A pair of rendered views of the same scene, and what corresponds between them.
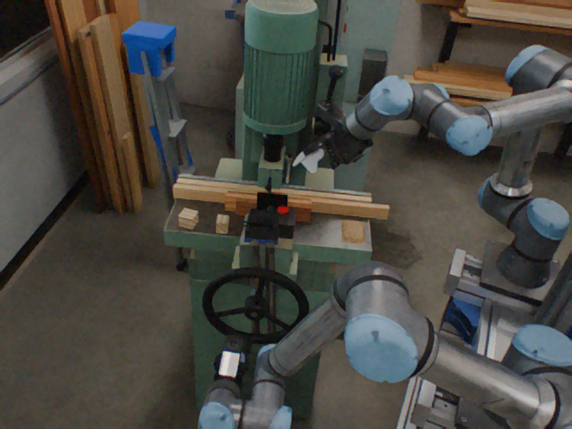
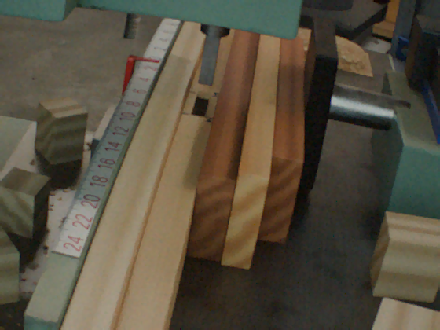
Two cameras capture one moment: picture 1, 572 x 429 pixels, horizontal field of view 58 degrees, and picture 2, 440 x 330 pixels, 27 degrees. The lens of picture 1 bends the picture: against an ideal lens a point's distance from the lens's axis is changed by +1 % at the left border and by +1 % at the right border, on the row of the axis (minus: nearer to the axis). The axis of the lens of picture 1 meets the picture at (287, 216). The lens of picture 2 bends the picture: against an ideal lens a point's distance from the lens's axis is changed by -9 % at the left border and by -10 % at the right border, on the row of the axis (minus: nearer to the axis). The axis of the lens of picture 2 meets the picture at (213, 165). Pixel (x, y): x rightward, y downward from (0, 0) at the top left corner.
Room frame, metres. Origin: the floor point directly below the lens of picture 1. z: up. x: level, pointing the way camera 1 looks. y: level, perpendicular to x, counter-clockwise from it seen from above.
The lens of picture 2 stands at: (1.26, 0.63, 1.17)
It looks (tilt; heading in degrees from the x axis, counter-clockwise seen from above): 26 degrees down; 271
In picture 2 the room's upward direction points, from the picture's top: 10 degrees clockwise
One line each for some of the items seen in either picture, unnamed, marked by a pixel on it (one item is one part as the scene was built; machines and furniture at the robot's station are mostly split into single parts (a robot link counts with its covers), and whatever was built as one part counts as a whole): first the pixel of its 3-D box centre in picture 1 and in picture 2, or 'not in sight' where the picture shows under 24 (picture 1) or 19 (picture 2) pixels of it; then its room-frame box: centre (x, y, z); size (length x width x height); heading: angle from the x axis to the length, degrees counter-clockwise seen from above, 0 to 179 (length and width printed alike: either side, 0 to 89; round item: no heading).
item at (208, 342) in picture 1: (263, 298); not in sight; (1.40, 0.06, 0.36); 0.58 x 0.45 x 0.71; 0
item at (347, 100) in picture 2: (271, 213); (357, 106); (1.18, 0.05, 0.95); 0.09 x 0.07 x 0.09; 90
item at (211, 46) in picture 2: not in sight; (211, 46); (1.28, 0.06, 0.97); 0.01 x 0.01 x 0.05; 0
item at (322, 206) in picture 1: (281, 201); (204, 104); (1.28, 0.03, 0.92); 0.66 x 0.02 x 0.04; 90
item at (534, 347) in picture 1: (538, 360); not in sight; (0.72, -0.56, 0.98); 0.13 x 0.12 x 0.14; 178
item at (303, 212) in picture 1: (273, 210); (284, 121); (1.23, 0.04, 0.93); 0.23 x 0.02 x 0.05; 90
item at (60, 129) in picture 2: not in sight; (60, 130); (1.40, -0.10, 0.82); 0.04 x 0.03 x 0.05; 133
